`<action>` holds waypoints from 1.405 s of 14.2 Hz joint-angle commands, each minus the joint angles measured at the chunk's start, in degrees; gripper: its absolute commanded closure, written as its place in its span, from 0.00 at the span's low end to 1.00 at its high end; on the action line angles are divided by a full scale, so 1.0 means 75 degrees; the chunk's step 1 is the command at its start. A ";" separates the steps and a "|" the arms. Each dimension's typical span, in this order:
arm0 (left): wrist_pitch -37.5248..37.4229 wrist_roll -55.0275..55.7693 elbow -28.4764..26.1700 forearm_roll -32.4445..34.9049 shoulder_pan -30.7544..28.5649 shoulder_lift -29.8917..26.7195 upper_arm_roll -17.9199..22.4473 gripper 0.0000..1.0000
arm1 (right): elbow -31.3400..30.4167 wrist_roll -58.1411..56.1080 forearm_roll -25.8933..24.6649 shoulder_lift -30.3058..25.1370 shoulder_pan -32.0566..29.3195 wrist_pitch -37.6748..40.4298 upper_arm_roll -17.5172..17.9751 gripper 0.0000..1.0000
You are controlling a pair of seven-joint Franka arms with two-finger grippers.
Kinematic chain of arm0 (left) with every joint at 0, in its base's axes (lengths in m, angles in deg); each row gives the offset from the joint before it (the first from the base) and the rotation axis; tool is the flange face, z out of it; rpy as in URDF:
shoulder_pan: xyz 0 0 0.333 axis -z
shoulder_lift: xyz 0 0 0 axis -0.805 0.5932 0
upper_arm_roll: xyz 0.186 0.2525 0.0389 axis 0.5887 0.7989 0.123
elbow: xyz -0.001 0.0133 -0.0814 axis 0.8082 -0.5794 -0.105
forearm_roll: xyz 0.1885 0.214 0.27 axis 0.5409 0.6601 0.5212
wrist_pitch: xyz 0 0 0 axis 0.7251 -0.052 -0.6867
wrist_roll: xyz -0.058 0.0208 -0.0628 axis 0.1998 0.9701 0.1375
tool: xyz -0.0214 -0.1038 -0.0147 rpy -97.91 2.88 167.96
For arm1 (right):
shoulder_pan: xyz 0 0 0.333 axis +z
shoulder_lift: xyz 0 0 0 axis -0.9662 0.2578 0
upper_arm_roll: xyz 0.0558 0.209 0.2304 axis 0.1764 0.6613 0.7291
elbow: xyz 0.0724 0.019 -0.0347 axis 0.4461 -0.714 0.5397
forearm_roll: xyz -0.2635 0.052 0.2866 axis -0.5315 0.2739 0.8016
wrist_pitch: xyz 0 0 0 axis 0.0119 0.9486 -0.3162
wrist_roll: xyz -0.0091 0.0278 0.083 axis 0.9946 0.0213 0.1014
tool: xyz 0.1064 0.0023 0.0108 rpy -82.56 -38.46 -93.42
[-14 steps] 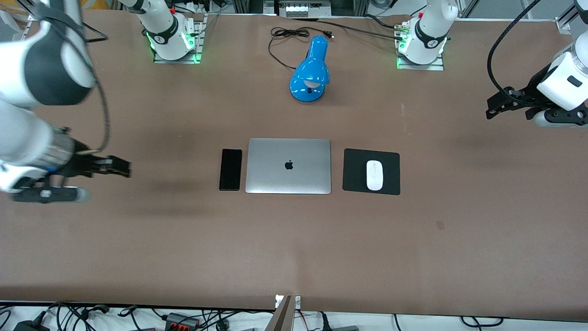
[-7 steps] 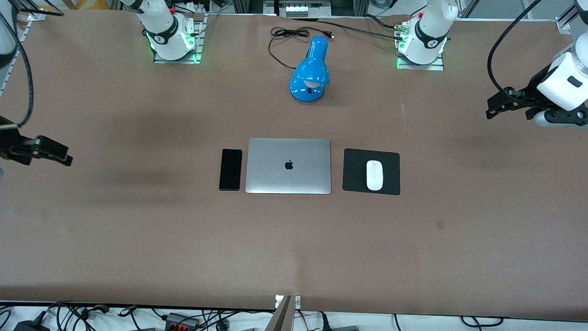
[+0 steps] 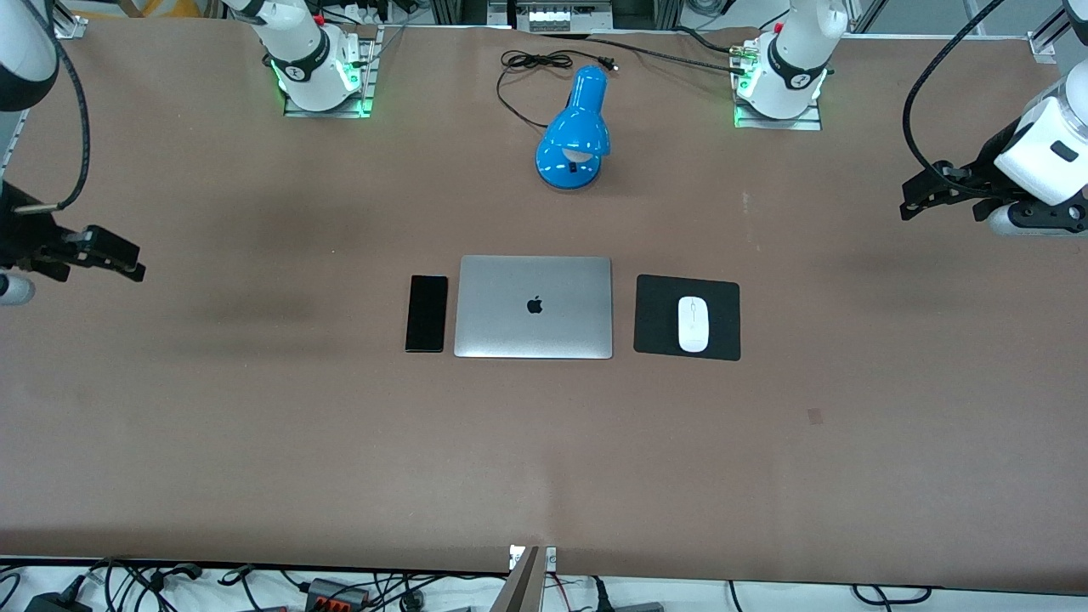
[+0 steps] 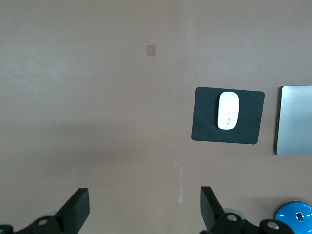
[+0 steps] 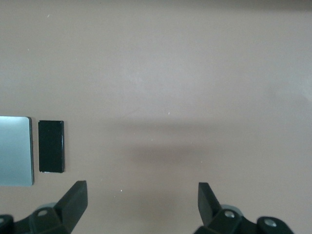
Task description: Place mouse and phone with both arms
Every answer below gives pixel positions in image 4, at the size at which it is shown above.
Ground white computer mouse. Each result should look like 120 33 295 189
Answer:
217 91 240 131

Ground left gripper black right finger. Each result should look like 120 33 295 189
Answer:
200 186 224 232

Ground blue desk lamp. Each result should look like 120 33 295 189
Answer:
273 200 312 234

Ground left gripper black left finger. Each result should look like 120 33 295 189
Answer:
54 187 91 234

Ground black mouse pad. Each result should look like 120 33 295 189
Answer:
191 86 266 146

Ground silver closed laptop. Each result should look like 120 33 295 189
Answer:
275 85 312 156

